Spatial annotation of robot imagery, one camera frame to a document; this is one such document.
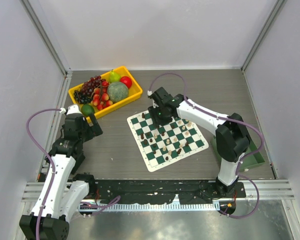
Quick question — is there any green plastic tray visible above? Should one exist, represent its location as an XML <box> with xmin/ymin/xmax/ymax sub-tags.
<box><xmin>210</xmin><ymin>138</ymin><xmax>266</xmax><ymax>172</ymax></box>

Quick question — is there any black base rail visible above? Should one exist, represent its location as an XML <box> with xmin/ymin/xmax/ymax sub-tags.
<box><xmin>83</xmin><ymin>179</ymin><xmax>246</xmax><ymax>205</ymax></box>

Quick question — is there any black grape bunch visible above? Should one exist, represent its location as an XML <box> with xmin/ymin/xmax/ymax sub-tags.
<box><xmin>73</xmin><ymin>90</ymin><xmax>92</xmax><ymax>105</ymax></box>

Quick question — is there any green white chess board mat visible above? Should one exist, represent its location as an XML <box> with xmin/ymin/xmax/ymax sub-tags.
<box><xmin>127</xmin><ymin>110</ymin><xmax>209</xmax><ymax>172</ymax></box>

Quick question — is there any yellow plastic fruit tray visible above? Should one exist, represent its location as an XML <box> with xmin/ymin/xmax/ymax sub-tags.
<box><xmin>68</xmin><ymin>66</ymin><xmax>143</xmax><ymax>123</ymax></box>

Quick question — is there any dark purple grape bunch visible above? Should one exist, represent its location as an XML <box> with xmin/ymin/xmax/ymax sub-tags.
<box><xmin>80</xmin><ymin>75</ymin><xmax>102</xmax><ymax>98</ymax></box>

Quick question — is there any green pear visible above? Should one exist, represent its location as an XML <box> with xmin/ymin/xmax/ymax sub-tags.
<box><xmin>109</xmin><ymin>69</ymin><xmax>121</xmax><ymax>84</ymax></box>

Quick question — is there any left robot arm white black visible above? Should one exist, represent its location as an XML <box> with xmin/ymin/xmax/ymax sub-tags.
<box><xmin>19</xmin><ymin>113</ymin><xmax>103</xmax><ymax>240</ymax></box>

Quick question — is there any green avocado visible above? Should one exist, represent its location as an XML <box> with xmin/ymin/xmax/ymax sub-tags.
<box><xmin>80</xmin><ymin>104</ymin><xmax>95</xmax><ymax>117</ymax></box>

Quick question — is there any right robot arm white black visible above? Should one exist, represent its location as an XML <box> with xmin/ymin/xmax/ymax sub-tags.
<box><xmin>147</xmin><ymin>87</ymin><xmax>252</xmax><ymax>197</ymax></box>

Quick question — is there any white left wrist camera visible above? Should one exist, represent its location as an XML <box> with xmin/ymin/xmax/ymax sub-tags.
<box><xmin>58</xmin><ymin>104</ymin><xmax>82</xmax><ymax>115</ymax></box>

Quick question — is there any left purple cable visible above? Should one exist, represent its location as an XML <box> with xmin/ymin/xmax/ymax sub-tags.
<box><xmin>26</xmin><ymin>107</ymin><xmax>66</xmax><ymax>240</ymax></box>

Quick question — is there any red apple in tray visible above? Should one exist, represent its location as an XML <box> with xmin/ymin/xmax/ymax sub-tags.
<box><xmin>119</xmin><ymin>76</ymin><xmax>133</xmax><ymax>89</ymax></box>

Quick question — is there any green netted melon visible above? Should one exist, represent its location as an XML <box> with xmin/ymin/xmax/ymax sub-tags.
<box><xmin>107</xmin><ymin>81</ymin><xmax>129</xmax><ymax>103</ymax></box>

